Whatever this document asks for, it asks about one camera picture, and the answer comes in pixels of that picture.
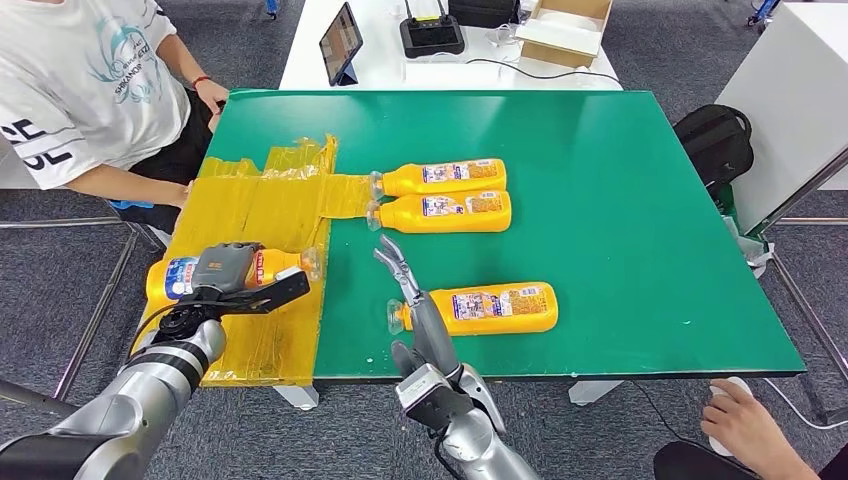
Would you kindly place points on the person's left hand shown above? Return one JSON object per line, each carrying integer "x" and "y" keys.
{"x": 213, "y": 98}

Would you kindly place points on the person's right hand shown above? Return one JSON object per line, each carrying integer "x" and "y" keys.
{"x": 179, "y": 195}

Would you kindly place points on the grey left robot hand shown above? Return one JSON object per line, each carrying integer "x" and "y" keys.
{"x": 222, "y": 272}

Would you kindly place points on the person's hand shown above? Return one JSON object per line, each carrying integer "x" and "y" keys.
{"x": 748, "y": 430}

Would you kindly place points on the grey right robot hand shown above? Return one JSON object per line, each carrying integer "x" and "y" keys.
{"x": 434, "y": 338}

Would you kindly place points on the white handheld controller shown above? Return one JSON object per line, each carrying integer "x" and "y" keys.
{"x": 729, "y": 387}

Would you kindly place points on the orange detergent bottle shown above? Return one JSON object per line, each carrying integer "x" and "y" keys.
{"x": 411, "y": 182}
{"x": 411, "y": 218}
{"x": 490, "y": 324}
{"x": 159, "y": 281}

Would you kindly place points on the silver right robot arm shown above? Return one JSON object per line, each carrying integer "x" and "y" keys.
{"x": 477, "y": 450}

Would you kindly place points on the person's right forearm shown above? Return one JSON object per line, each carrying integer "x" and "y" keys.
{"x": 112, "y": 182}

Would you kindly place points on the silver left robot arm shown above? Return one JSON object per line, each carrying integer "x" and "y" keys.
{"x": 132, "y": 397}

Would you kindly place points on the person's left forearm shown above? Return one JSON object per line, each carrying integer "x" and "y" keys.
{"x": 175, "y": 56}

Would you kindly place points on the person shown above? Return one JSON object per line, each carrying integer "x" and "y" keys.
{"x": 762, "y": 457}
{"x": 66, "y": 79}

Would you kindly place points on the yellow taped board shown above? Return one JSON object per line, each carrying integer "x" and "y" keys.
{"x": 265, "y": 212}

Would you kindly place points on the black tablet on stand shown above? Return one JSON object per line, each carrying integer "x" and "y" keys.
{"x": 341, "y": 42}

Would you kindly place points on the white desk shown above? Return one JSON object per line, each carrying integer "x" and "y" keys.
{"x": 378, "y": 65}

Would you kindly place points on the white plastic bag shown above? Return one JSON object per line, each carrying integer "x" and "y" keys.
{"x": 752, "y": 249}

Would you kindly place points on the green top table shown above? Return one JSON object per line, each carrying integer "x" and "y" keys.
{"x": 629, "y": 232}

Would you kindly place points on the black router with antennas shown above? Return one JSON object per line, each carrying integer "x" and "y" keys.
{"x": 431, "y": 34}

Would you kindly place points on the white table, metal legs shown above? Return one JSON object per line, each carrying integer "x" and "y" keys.
{"x": 26, "y": 395}
{"x": 788, "y": 98}

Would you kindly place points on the black bag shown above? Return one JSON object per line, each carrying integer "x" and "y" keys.
{"x": 484, "y": 10}

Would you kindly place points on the black backpack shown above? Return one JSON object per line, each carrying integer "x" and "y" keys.
{"x": 713, "y": 148}

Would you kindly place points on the cardboard box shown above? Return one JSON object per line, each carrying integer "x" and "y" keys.
{"x": 551, "y": 56}

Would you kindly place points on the white foam sheet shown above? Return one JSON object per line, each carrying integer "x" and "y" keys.
{"x": 558, "y": 34}

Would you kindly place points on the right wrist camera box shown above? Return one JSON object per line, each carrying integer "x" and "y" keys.
{"x": 424, "y": 387}

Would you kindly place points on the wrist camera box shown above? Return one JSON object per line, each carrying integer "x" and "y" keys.
{"x": 424, "y": 387}
{"x": 285, "y": 288}

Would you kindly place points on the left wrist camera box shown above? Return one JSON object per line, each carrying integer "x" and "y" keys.
{"x": 285, "y": 288}

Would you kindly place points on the blue wheeled frame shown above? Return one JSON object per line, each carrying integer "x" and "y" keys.
{"x": 765, "y": 10}

